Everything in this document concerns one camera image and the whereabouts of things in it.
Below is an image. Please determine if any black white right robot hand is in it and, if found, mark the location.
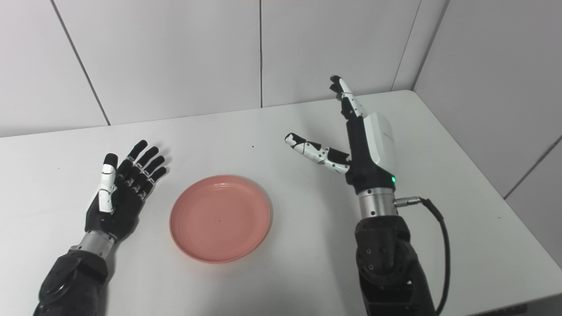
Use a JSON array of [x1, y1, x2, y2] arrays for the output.
[[285, 75, 397, 194]]

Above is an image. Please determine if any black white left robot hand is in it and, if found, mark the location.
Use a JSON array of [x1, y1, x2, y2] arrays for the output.
[[84, 140, 168, 243]]

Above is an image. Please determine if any pink round plate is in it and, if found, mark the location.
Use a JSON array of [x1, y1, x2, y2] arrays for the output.
[[169, 175, 272, 264]]

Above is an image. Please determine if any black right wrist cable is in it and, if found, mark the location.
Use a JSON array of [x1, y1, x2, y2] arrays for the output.
[[394, 197, 451, 316]]

